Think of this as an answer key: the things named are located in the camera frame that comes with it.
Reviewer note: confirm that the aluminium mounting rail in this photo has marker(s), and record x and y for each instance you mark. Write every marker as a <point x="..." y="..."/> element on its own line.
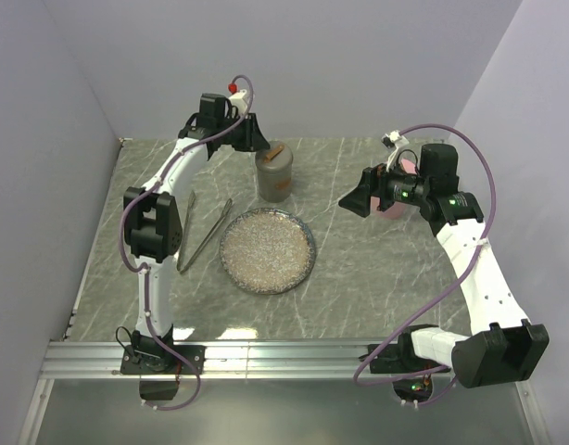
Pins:
<point x="224" y="359"/>

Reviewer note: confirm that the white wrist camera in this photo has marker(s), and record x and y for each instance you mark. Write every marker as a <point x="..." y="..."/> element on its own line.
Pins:
<point x="395" y="141"/>
<point x="239" y="98"/>

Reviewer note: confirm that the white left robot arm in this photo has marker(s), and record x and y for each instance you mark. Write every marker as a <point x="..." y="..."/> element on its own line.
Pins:
<point x="151" y="231"/>

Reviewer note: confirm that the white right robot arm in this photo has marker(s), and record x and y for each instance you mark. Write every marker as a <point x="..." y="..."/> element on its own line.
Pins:
<point x="504" y="346"/>

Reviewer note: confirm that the grey cup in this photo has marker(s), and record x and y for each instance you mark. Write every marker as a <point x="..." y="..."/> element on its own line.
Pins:
<point x="274" y="185"/>

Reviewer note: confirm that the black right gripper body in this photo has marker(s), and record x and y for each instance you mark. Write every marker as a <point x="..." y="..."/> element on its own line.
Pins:
<point x="404" y="188"/>

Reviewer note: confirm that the grey round lid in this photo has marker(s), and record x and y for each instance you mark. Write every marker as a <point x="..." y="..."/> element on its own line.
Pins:
<point x="276" y="158"/>

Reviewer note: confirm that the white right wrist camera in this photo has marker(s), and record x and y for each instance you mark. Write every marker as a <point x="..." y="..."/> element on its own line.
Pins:
<point x="395" y="141"/>

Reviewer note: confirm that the speckled ceramic plate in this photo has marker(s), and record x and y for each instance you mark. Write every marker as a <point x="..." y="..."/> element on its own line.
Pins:
<point x="267" y="251"/>

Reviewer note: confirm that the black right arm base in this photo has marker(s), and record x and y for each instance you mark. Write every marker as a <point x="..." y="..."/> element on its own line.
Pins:
<point x="393" y="361"/>

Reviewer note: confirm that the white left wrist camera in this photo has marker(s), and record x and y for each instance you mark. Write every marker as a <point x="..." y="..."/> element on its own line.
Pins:
<point x="239" y="98"/>

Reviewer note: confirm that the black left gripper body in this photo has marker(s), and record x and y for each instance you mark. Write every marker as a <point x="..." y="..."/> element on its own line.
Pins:
<point x="244" y="138"/>

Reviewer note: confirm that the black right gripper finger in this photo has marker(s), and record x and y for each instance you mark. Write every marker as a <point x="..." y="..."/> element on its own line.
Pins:
<point x="358" y="200"/>
<point x="370" y="178"/>

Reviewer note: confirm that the pink cup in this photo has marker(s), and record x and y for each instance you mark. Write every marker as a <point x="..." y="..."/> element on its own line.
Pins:
<point x="392" y="213"/>

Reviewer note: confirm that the pink round lid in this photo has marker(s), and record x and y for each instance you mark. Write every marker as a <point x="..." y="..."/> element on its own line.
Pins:
<point x="408" y="166"/>

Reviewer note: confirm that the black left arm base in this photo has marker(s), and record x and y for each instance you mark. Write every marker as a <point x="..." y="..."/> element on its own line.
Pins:
<point x="137" y="363"/>

